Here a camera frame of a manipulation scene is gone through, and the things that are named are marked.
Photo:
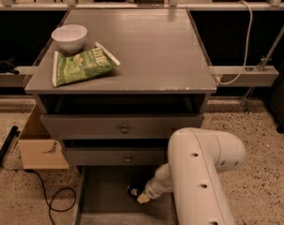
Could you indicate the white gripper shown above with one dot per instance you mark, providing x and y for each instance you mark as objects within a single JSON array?
[{"x": 153, "y": 190}]

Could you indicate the blue pepsi can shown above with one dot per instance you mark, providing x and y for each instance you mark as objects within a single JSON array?
[{"x": 135, "y": 190}]

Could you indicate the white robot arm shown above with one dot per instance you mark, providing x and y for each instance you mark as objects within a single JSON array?
[{"x": 196, "y": 157}]

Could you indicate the bottom grey open drawer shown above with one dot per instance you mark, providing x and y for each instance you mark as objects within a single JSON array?
[{"x": 104, "y": 199}]

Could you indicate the middle grey drawer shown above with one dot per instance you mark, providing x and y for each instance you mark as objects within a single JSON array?
[{"x": 119, "y": 156}]

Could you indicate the top grey drawer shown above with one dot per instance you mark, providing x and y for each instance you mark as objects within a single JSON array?
[{"x": 114, "y": 126}]

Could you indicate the grey drawer cabinet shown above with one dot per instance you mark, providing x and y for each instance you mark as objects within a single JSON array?
[{"x": 162, "y": 71}]

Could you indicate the cardboard box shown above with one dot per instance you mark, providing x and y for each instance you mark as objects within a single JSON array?
[{"x": 39, "y": 151}]

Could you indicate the black metal stand leg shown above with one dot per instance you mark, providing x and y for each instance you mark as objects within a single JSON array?
[{"x": 14, "y": 133}]

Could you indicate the green chip bag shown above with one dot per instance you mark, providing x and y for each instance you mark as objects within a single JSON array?
[{"x": 82, "y": 66}]

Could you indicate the white ceramic bowl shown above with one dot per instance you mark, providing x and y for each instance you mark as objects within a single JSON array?
[{"x": 70, "y": 38}]

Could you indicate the black object on rail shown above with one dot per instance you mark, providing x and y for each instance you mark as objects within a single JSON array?
[{"x": 7, "y": 66}]

